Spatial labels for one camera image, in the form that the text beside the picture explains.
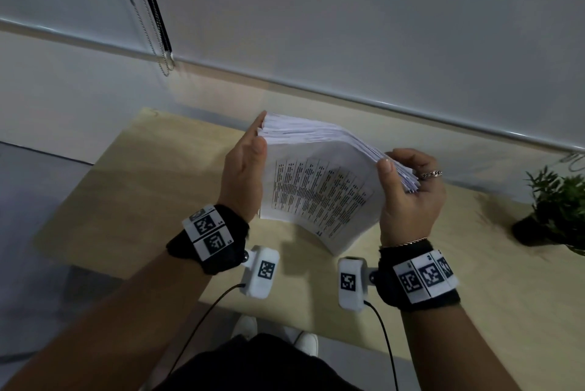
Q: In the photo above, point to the person's right hand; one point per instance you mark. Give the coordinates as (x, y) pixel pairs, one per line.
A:
(411, 212)

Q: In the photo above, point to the person's left hand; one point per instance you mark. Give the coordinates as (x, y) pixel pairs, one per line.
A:
(240, 173)

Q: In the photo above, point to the person's right thumb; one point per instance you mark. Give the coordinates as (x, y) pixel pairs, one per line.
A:
(386, 178)

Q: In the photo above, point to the person's left thumb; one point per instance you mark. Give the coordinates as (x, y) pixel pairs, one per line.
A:
(259, 148)

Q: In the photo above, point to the stack of printed white papers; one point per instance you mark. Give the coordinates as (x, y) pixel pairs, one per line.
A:
(320, 185)

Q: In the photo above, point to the person's right forearm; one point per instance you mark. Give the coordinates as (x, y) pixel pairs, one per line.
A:
(452, 349)

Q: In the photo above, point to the person's left forearm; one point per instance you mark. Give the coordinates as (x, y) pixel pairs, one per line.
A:
(114, 326)

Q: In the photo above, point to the black wristband with marker tags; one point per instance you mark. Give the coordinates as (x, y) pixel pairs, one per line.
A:
(210, 240)
(422, 279)

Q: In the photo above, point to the black plant pot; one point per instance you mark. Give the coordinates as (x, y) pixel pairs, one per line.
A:
(530, 231)

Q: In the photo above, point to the green potted plant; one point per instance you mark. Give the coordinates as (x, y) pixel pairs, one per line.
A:
(560, 203)

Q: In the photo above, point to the white shoe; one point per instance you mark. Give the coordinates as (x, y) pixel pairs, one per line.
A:
(307, 342)
(244, 327)

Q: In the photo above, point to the person's black clothing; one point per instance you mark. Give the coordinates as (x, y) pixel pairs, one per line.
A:
(260, 365)

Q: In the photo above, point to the white wrist camera with marker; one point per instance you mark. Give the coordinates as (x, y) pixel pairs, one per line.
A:
(351, 283)
(263, 274)

